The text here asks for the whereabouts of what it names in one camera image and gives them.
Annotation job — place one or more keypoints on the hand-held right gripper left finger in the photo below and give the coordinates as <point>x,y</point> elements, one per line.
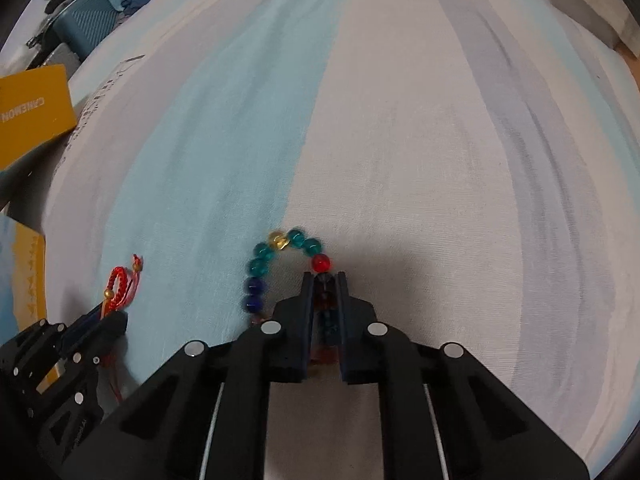
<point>300,312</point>

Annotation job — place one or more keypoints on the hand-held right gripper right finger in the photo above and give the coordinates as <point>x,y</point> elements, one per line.
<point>354,316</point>

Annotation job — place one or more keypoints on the striped bed sheet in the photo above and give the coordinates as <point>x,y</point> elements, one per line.
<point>400,135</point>

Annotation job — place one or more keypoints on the grey case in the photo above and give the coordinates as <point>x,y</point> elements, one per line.
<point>60,57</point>

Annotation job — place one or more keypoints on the white box with yellow lid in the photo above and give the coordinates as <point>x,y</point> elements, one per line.
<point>35,110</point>

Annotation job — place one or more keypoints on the teal suitcase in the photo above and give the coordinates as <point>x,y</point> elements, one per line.
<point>87,15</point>

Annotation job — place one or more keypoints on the wooden headboard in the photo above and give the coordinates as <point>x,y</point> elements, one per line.
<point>629,57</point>

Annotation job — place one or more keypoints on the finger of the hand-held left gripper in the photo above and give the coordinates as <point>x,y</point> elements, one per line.
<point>80,324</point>
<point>107,330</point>

